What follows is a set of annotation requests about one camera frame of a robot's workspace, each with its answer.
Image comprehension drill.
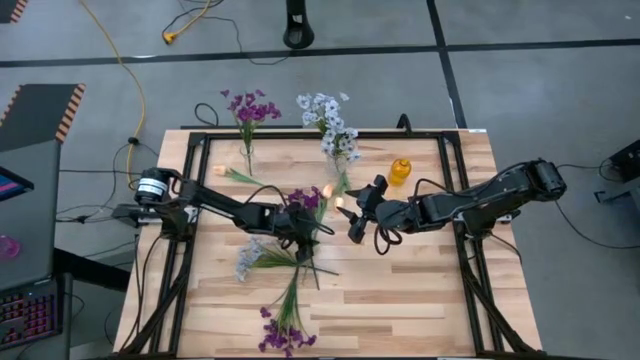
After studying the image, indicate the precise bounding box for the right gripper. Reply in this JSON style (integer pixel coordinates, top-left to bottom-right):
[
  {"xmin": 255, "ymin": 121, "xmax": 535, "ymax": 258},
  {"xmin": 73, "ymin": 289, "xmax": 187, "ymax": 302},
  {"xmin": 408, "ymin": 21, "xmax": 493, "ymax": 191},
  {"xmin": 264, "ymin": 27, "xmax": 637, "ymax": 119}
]
[{"xmin": 337, "ymin": 174, "xmax": 424, "ymax": 245}]

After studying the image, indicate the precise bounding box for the purple artificial flower bunch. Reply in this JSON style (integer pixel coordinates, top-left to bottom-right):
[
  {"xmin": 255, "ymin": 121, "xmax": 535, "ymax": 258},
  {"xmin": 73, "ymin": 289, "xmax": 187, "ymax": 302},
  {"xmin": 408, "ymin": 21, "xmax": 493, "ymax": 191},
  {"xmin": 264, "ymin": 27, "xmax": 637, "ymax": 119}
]
[
  {"xmin": 284, "ymin": 185, "xmax": 331, "ymax": 292},
  {"xmin": 257, "ymin": 242, "xmax": 319, "ymax": 359},
  {"xmin": 219, "ymin": 88, "xmax": 283, "ymax": 176}
]

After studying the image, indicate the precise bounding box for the ribbed clear glass vase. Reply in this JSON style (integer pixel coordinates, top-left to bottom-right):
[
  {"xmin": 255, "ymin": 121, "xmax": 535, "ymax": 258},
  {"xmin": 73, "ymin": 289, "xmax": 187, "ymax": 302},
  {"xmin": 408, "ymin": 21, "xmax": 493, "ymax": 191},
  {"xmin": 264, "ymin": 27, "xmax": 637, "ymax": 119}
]
[{"xmin": 323, "ymin": 148, "xmax": 355, "ymax": 177}]

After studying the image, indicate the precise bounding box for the amber glass vase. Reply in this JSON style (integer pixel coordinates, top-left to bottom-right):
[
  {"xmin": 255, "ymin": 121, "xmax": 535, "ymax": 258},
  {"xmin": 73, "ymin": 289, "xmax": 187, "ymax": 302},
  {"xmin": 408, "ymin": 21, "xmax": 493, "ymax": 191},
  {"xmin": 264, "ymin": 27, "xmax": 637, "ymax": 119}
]
[{"xmin": 388, "ymin": 158, "xmax": 413, "ymax": 187}]

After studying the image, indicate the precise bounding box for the small clear glass vase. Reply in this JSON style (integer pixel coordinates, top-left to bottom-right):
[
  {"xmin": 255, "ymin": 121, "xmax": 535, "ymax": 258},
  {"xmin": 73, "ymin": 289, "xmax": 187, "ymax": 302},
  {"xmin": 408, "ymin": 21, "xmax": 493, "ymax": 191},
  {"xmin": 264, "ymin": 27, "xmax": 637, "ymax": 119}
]
[{"xmin": 239, "ymin": 143, "xmax": 257, "ymax": 177}]

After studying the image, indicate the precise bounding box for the black stand base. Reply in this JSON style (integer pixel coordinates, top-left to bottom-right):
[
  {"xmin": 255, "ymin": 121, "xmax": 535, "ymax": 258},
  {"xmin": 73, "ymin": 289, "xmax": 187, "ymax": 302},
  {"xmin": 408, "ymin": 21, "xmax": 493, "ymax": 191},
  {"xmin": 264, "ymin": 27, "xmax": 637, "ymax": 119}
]
[{"xmin": 282, "ymin": 0, "xmax": 317, "ymax": 50}]

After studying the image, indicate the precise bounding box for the black equipment box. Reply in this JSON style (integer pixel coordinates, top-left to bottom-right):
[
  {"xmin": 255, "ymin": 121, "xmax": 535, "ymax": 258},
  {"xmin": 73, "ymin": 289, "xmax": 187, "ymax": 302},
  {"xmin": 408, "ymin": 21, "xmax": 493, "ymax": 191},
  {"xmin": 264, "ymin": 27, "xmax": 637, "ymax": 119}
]
[{"xmin": 594, "ymin": 138, "xmax": 640, "ymax": 205}]

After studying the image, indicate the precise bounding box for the backlit computer keyboard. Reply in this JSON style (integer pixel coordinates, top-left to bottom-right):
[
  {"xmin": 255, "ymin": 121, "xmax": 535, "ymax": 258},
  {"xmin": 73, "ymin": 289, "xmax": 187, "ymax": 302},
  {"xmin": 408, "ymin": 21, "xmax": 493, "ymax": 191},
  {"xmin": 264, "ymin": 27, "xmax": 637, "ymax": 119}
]
[{"xmin": 0, "ymin": 279, "xmax": 64, "ymax": 351}]

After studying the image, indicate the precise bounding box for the large black orange-striped mat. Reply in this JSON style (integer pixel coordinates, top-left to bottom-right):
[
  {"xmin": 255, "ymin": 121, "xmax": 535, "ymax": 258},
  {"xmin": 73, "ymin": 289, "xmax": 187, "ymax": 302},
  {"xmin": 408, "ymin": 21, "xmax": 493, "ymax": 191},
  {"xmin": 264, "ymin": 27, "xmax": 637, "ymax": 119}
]
[{"xmin": 0, "ymin": 82, "xmax": 87, "ymax": 154}]

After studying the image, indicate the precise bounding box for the small black orange-striped mat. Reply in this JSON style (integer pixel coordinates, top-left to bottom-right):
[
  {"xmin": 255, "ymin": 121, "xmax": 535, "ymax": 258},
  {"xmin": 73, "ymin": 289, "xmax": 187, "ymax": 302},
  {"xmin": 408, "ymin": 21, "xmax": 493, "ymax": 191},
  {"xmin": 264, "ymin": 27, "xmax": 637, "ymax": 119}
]
[{"xmin": 0, "ymin": 0, "xmax": 30, "ymax": 24}]

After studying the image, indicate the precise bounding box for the black metal table frame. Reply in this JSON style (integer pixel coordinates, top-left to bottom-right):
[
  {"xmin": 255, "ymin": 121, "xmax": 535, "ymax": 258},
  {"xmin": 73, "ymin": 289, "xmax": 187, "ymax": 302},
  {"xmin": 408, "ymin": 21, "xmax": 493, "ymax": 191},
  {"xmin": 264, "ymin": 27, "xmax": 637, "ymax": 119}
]
[{"xmin": 117, "ymin": 128, "xmax": 544, "ymax": 360}]

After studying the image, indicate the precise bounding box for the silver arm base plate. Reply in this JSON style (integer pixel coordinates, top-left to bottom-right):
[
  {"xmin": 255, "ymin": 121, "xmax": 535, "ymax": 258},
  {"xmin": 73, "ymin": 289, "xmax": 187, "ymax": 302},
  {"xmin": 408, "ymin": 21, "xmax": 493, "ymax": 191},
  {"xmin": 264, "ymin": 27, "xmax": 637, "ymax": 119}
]
[{"xmin": 451, "ymin": 205, "xmax": 516, "ymax": 224}]

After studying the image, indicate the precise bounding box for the black floor cable bundle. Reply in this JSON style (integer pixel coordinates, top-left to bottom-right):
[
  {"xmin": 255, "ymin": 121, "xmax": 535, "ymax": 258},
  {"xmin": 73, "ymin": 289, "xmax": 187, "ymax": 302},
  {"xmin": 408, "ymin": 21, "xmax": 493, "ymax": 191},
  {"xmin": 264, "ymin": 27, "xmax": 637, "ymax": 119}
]
[{"xmin": 54, "ymin": 142, "xmax": 161, "ymax": 224}]

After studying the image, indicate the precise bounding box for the long yellow extension cable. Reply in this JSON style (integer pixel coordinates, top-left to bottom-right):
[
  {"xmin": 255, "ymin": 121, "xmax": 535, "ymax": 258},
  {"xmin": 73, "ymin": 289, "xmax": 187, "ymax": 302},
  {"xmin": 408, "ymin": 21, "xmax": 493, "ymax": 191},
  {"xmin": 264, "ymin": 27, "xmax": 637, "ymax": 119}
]
[{"xmin": 78, "ymin": 0, "xmax": 147, "ymax": 197}]

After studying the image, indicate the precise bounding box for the yellow cable with plug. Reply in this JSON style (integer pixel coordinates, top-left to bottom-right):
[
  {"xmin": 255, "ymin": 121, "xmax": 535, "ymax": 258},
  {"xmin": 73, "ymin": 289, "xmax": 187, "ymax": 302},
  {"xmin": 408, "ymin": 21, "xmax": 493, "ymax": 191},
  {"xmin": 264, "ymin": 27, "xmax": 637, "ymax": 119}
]
[{"xmin": 161, "ymin": 0, "xmax": 214, "ymax": 46}]

